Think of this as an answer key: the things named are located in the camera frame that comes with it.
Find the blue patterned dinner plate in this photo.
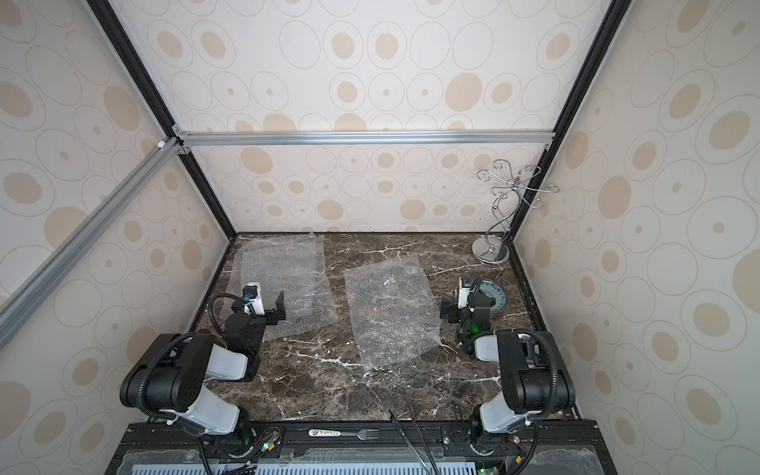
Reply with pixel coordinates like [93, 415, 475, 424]
[480, 279, 509, 314]

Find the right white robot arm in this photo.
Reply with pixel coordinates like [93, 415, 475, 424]
[441, 287, 576, 443]

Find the aluminium rail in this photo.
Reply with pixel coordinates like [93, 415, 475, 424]
[179, 129, 555, 146]
[1, 137, 179, 346]

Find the aluminium rail left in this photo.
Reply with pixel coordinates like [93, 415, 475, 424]
[1, 137, 179, 346]

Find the bubble wrap sheet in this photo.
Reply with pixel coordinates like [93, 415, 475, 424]
[235, 235, 338, 342]
[344, 253, 441, 369]

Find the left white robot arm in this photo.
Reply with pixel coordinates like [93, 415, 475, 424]
[119, 282, 286, 445]

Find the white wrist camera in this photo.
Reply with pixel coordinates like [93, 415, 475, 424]
[241, 282, 265, 317]
[457, 282, 471, 309]

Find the aluminium rail back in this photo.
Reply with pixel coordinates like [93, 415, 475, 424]
[179, 129, 555, 146]

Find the black frame post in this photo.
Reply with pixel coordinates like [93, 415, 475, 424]
[86, 0, 238, 241]
[509, 0, 633, 241]

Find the fork with patterned handle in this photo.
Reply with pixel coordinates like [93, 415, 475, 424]
[308, 429, 380, 441]

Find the chrome wire mug tree stand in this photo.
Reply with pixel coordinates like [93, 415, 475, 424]
[472, 158, 559, 265]

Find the black base platform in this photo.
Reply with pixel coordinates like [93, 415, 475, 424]
[106, 420, 617, 474]

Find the black frame post back left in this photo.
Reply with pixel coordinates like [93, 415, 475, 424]
[86, 0, 238, 241]

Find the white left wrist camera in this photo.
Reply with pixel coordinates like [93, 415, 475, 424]
[241, 282, 265, 317]

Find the bubble wrap sheet around orange plate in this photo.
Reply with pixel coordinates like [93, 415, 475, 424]
[227, 235, 321, 324]

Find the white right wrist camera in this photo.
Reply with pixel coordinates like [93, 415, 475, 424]
[457, 282, 471, 309]

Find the black frame post back right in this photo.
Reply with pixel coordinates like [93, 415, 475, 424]
[509, 0, 633, 241]

